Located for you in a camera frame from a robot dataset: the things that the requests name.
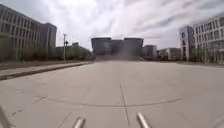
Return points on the large grey office building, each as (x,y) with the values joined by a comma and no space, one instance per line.
(23,35)

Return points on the grey concrete slab plaza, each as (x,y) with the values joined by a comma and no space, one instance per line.
(113,80)

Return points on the low brown building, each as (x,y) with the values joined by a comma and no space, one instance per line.
(75,52)

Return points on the white office building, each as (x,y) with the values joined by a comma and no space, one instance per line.
(205,40)

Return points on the robot's own part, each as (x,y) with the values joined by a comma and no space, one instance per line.
(143,120)
(79,123)

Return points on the grass strip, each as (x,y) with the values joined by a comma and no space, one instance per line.
(23,64)

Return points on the raised pale pavement strip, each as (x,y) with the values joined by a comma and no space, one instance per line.
(33,70)

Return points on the row of trees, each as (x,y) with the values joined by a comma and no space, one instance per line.
(30,54)

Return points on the low pale building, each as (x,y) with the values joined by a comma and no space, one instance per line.
(163,53)

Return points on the dark glass twin-block building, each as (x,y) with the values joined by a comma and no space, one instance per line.
(116,47)

